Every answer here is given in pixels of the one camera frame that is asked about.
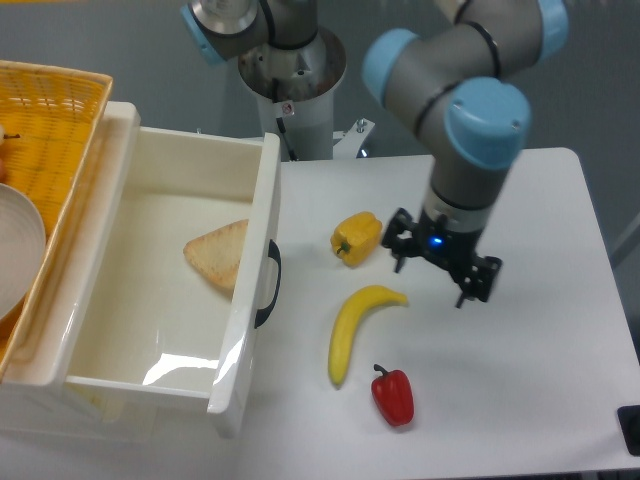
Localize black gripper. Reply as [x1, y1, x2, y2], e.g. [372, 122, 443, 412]
[381, 208, 503, 308]

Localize triangle toasted bread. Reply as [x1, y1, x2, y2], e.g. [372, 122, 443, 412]
[183, 219, 249, 291]

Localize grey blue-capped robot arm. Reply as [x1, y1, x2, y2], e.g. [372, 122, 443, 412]
[181, 1, 569, 301]

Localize upper white drawer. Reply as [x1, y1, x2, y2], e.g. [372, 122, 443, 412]
[63, 125, 282, 439]

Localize white drawer cabinet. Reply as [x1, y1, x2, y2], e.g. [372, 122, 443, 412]
[1, 102, 155, 441]

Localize yellow banana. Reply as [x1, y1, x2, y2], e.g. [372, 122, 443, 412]
[327, 285, 408, 388]

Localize yellow bell pepper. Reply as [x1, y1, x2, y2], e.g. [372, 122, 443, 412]
[330, 211, 382, 267]

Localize red bell pepper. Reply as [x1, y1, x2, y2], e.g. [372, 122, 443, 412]
[371, 364, 415, 427]

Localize black device at table edge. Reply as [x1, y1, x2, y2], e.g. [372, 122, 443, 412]
[617, 405, 640, 457]

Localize white ribbed bowl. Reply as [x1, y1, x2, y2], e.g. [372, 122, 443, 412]
[1, 184, 46, 319]

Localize yellow woven basket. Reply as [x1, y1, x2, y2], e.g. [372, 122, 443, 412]
[1, 60, 113, 372]

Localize white metal mounting bracket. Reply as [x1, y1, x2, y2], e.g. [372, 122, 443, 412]
[333, 118, 376, 160]

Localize black drawer handle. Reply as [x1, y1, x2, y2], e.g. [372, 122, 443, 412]
[254, 239, 282, 329]

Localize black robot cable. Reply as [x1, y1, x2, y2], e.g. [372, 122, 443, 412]
[271, 77, 301, 162]

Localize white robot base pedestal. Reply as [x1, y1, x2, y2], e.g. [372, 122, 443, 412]
[238, 27, 346, 161]

